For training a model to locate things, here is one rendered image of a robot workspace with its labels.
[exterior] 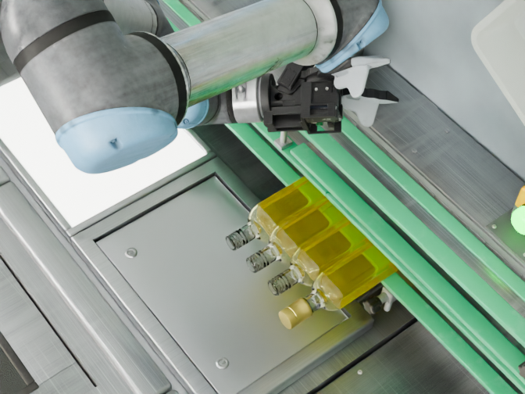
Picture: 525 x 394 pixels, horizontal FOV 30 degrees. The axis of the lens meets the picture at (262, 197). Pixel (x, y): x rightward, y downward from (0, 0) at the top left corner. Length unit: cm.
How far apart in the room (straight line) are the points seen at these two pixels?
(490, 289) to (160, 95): 68
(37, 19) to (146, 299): 84
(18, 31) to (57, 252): 86
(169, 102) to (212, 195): 86
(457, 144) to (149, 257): 59
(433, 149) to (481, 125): 9
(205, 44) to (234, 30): 5
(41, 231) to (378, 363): 66
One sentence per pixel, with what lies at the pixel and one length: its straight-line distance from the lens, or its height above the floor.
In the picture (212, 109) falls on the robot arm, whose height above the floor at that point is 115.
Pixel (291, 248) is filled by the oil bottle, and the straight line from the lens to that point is 164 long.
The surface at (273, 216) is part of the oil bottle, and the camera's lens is 167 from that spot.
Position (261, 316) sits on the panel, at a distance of 174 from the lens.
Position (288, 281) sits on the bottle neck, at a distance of 162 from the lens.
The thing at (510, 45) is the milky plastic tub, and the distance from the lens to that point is 149.
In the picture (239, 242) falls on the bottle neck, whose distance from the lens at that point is 167.
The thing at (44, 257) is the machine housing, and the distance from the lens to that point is 183.
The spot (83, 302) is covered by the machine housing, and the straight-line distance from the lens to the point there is 177.
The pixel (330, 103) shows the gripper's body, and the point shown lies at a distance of 145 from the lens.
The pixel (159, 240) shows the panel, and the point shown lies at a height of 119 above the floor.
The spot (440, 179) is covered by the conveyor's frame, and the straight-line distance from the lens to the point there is 160.
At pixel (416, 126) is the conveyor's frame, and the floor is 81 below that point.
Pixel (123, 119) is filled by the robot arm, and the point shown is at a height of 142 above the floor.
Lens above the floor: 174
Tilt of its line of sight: 24 degrees down
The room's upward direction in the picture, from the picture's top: 120 degrees counter-clockwise
